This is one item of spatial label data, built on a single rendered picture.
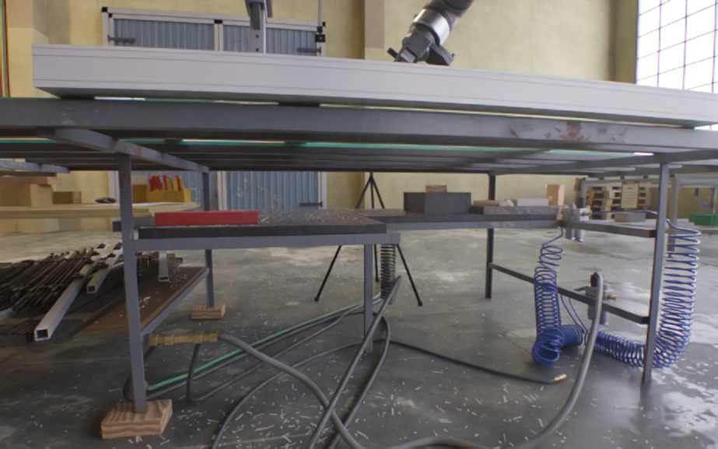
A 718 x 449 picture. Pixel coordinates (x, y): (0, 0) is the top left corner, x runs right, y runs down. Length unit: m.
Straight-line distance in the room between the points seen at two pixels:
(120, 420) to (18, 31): 7.80
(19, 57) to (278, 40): 4.35
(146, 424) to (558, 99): 1.35
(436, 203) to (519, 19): 8.24
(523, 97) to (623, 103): 0.26
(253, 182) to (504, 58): 6.06
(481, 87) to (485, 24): 8.37
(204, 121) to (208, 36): 7.16
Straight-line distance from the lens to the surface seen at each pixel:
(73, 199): 2.12
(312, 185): 7.20
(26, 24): 8.57
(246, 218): 1.15
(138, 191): 2.07
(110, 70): 0.76
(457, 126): 0.80
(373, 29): 7.70
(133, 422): 1.29
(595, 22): 10.94
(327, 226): 1.08
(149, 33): 8.12
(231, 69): 0.71
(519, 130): 0.87
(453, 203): 1.67
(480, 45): 8.93
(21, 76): 8.39
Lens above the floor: 0.69
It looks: 5 degrees down
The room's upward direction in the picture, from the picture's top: straight up
